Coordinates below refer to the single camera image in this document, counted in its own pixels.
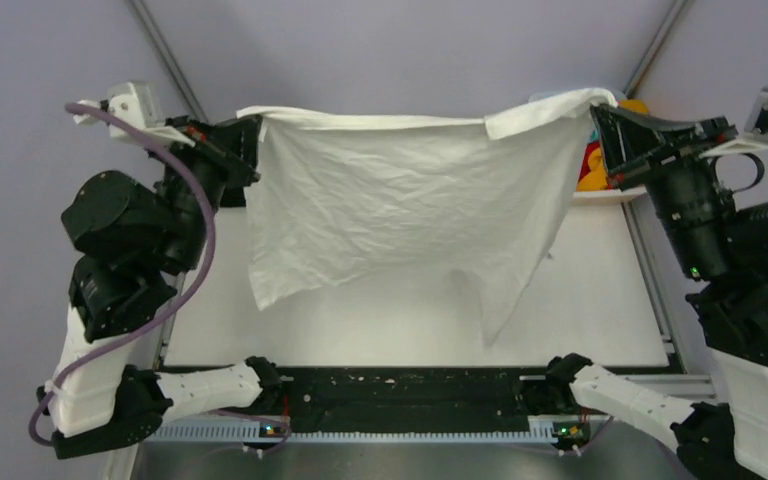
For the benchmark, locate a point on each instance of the yellow t shirt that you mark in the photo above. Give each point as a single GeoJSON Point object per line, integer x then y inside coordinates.
{"type": "Point", "coordinates": [593, 175]}

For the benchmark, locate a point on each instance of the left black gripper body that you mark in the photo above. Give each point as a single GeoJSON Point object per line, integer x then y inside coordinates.
{"type": "Point", "coordinates": [217, 167]}

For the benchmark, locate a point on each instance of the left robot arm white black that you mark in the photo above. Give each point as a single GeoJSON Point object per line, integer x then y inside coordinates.
{"type": "Point", "coordinates": [132, 239]}

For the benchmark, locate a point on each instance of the aluminium corner post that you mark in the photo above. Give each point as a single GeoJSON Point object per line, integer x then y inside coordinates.
{"type": "Point", "coordinates": [675, 14]}
{"type": "Point", "coordinates": [141, 13]}

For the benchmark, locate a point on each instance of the aluminium front rail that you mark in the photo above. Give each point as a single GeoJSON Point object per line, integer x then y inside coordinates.
{"type": "Point", "coordinates": [541, 429]}

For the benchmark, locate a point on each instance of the left aluminium corner post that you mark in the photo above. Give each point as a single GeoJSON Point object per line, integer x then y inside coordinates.
{"type": "Point", "coordinates": [141, 13]}

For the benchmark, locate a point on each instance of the right aluminium corner post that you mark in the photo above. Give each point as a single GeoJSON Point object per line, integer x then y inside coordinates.
{"type": "Point", "coordinates": [675, 14]}

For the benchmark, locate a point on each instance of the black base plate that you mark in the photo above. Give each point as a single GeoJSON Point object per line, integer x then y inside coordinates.
{"type": "Point", "coordinates": [395, 400]}

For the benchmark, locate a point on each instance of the white t shirt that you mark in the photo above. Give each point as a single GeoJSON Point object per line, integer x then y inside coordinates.
{"type": "Point", "coordinates": [344, 197]}

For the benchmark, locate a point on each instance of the white plastic basket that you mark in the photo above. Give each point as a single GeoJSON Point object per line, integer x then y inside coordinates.
{"type": "Point", "coordinates": [605, 197]}

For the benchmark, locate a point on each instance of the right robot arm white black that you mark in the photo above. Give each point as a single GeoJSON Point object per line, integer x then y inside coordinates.
{"type": "Point", "coordinates": [723, 247]}

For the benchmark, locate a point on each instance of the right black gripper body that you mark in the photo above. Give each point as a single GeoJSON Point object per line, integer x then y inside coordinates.
{"type": "Point", "coordinates": [679, 187]}

